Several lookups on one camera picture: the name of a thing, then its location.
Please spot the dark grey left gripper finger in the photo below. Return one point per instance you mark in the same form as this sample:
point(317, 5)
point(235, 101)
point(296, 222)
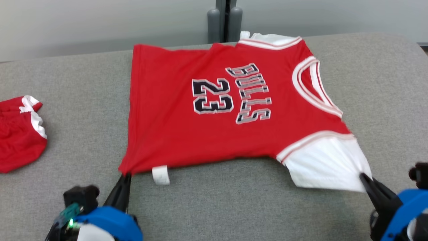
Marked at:
point(115, 197)
point(126, 194)

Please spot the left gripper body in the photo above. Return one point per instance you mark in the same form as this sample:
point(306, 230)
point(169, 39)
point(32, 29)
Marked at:
point(110, 222)

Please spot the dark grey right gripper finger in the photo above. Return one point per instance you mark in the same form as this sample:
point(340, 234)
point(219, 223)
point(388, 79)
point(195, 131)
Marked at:
point(376, 197)
point(389, 199)

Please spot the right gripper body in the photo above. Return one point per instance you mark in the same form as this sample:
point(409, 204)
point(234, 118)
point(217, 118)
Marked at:
point(406, 214)

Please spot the red Bulls basketball jersey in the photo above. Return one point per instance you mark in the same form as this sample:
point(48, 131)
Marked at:
point(184, 134)

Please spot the red shorts with white trim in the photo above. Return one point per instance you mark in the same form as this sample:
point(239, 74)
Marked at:
point(16, 140)

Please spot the grey fabric padded platform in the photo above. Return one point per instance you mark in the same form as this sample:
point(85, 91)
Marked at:
point(234, 207)

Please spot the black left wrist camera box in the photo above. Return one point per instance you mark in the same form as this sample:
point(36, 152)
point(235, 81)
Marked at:
point(82, 199)

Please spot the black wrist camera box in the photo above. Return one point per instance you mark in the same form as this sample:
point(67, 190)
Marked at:
point(420, 175)
point(82, 199)

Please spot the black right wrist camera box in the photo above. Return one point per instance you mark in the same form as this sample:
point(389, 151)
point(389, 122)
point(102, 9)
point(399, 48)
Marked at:
point(420, 175)

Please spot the grey aluminium partition post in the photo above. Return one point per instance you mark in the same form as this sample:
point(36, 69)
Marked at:
point(214, 26)

